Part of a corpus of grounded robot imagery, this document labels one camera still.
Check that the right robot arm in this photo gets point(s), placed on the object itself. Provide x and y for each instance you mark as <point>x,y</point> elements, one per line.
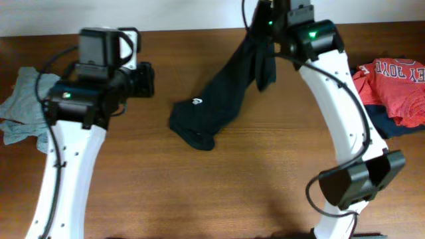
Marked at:
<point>365,164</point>

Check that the black t-shirt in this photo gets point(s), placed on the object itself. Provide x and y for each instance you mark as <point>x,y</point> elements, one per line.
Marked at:
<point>199,119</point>

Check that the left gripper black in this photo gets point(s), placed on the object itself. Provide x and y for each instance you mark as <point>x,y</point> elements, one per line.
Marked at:
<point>147,74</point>

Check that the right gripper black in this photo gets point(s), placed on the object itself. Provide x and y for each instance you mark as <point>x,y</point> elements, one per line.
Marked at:
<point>264,8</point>

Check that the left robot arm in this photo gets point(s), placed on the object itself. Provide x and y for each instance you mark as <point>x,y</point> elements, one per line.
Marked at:
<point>77,110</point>

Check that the red printed t-shirt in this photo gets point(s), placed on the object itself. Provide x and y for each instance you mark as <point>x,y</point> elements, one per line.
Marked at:
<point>395,89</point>

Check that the navy blue garment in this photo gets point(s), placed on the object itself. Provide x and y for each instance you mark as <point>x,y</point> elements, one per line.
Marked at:
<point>388,123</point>

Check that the grey t-shirt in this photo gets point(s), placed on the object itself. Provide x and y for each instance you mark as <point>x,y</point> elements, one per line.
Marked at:
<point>21,113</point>

